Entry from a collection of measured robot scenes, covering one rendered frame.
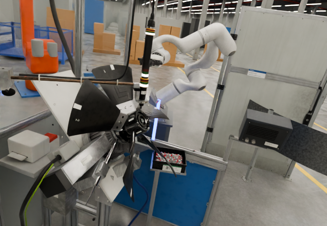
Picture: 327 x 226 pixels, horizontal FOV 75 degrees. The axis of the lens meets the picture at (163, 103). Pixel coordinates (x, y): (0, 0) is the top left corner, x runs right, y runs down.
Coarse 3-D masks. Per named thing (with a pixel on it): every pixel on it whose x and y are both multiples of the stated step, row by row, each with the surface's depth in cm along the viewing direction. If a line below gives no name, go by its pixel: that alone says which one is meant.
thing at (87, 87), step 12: (84, 84) 82; (84, 96) 82; (96, 96) 86; (72, 108) 78; (84, 108) 82; (96, 108) 87; (108, 108) 91; (72, 120) 79; (84, 120) 83; (96, 120) 88; (108, 120) 93; (72, 132) 80; (84, 132) 85
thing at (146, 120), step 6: (132, 114) 102; (138, 114) 105; (144, 114) 109; (126, 120) 103; (132, 120) 101; (138, 120) 102; (144, 120) 107; (126, 126) 102; (132, 126) 101; (138, 126) 100; (144, 126) 104; (120, 132) 104; (126, 132) 105; (144, 132) 103; (120, 138) 104; (126, 138) 106
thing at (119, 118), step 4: (120, 112) 98; (120, 116) 99; (124, 116) 101; (116, 120) 98; (120, 120) 100; (124, 120) 102; (116, 124) 99; (120, 124) 101; (112, 128) 98; (116, 128) 100; (120, 128) 102
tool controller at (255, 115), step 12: (252, 120) 128; (264, 120) 128; (276, 120) 128; (288, 120) 129; (240, 132) 137; (252, 132) 132; (264, 132) 129; (276, 132) 127; (288, 132) 124; (264, 144) 134; (276, 144) 131
